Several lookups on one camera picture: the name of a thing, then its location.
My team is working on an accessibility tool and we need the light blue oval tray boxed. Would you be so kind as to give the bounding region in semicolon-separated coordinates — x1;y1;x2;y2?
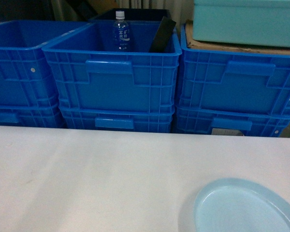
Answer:
193;178;290;232

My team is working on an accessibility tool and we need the blue crate lower right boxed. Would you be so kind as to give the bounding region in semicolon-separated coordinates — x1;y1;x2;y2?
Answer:
173;106;290;137

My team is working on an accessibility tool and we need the blue crate lower middle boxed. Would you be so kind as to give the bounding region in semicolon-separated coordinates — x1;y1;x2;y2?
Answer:
59;106;174;133

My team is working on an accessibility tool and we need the blue crate upper middle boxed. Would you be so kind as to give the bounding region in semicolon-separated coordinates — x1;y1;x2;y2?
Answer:
43;21;181;115

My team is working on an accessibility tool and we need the black flat board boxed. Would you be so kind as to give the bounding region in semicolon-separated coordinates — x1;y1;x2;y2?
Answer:
149;16;176;53

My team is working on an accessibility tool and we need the clear water bottle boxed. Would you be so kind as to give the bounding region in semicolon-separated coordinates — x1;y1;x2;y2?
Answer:
113;11;131;52

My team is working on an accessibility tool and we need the dark blue rear crate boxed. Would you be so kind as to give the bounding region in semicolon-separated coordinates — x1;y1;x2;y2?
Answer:
89;8;172;22

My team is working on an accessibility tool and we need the blue crate lower left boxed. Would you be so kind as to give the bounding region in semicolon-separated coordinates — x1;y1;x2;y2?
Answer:
0;104;67;128

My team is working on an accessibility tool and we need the blue crate upper right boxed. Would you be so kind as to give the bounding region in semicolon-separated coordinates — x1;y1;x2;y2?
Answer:
177;23;290;116

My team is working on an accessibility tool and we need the blue crate upper left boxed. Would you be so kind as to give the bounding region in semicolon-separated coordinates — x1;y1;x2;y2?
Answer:
0;20;86;107

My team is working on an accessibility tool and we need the teal plastic bin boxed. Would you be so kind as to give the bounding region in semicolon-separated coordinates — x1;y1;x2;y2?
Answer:
193;0;290;48

